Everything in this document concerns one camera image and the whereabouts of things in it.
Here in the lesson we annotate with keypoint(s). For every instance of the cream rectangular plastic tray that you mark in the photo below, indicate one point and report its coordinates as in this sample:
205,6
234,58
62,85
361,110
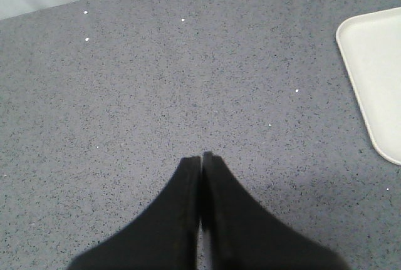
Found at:
370,47

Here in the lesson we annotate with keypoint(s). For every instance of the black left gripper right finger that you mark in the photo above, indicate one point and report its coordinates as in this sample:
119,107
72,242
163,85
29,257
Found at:
241,234

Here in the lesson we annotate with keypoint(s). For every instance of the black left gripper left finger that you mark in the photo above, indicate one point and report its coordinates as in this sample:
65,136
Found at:
163,236

